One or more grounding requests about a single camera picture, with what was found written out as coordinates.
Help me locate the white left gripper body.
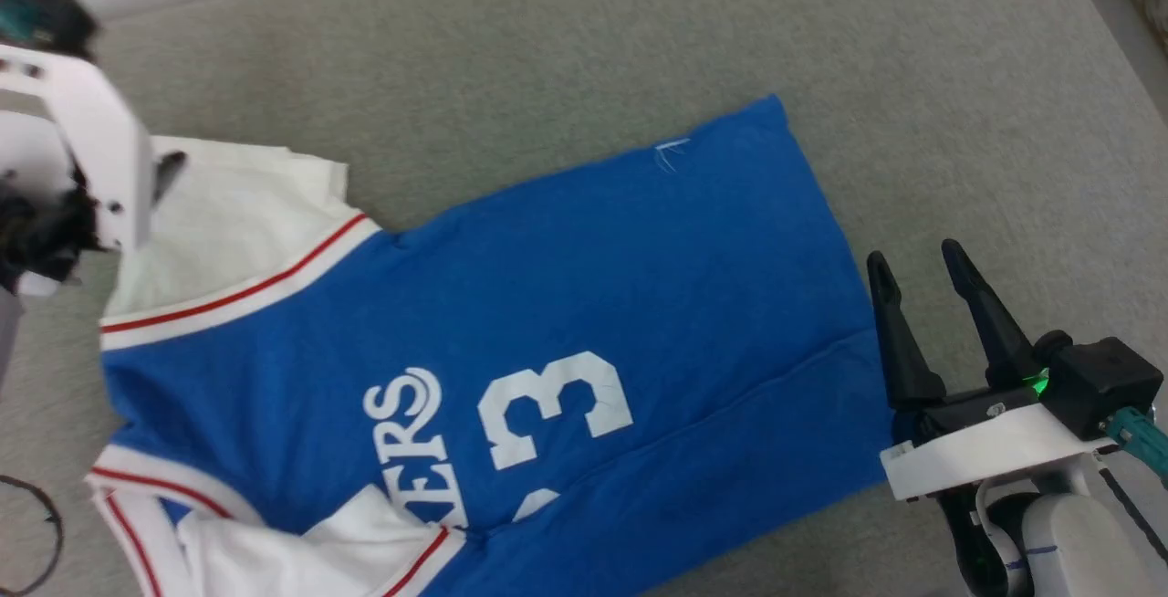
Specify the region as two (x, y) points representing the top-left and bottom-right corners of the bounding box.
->
(0, 45), (154, 295)

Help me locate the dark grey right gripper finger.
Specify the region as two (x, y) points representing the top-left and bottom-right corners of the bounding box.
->
(866, 251), (948, 409)
(941, 238), (1042, 389)

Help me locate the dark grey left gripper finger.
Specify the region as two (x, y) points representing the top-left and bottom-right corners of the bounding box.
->
(151, 152), (189, 209)

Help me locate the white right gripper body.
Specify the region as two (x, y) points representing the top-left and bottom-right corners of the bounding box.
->
(880, 382), (1121, 501)

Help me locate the blue white basketball jersey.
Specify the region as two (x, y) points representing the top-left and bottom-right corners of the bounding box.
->
(87, 93), (913, 597)

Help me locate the grey fabric sofa cushion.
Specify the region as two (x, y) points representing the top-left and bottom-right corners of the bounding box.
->
(0, 0), (1168, 597)

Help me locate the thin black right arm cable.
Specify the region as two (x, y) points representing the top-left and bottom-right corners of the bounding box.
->
(1098, 467), (1168, 563)

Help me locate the teal-plugged right camera cable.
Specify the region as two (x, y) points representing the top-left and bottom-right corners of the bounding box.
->
(1104, 405), (1168, 488)

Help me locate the teal-plugged camera cable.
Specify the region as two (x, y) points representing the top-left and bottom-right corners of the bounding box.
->
(1104, 405), (1168, 488)
(0, 474), (66, 596)

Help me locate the teal-plugged left camera cable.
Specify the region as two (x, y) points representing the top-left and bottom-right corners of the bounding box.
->
(0, 474), (66, 596)

